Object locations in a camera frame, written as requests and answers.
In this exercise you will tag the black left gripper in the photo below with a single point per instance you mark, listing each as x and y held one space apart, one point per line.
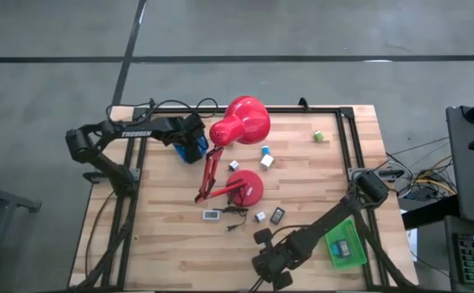
188 132

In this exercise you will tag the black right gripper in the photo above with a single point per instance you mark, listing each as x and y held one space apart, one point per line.
279 256

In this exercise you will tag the navy blue digital thermometer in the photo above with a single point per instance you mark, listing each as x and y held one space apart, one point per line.
334 247

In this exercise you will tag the black digital thermometer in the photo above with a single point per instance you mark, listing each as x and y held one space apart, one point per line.
277 216
344 248

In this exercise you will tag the white digital thermometer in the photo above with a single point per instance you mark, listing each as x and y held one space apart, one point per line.
211 215

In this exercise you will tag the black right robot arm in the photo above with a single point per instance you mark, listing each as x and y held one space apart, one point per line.
343 211

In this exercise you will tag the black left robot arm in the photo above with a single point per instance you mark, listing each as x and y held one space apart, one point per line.
159 127

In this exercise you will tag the blue plastic basket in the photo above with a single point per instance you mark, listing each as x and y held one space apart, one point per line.
181 154

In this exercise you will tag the white charger block black face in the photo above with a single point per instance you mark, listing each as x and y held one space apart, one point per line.
260 217
233 165

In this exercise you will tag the red desk lamp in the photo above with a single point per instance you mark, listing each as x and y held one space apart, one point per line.
245 118

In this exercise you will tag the green plastic basket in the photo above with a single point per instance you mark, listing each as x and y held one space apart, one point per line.
355 236

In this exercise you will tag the blue charger block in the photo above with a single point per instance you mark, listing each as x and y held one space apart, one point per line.
266 151

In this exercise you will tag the large white charger block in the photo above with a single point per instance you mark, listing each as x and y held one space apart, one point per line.
267 161

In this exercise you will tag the green charger block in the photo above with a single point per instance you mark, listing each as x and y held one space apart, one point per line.
318 136

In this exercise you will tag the grey metal table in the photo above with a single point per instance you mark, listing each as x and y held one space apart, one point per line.
1 197

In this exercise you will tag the black side desk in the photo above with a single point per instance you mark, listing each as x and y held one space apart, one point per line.
465 171

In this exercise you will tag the black frame clamp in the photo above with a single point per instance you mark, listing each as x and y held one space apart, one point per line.
152 105
303 105

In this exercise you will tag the black metal table frame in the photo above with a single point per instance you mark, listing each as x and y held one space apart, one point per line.
302 110

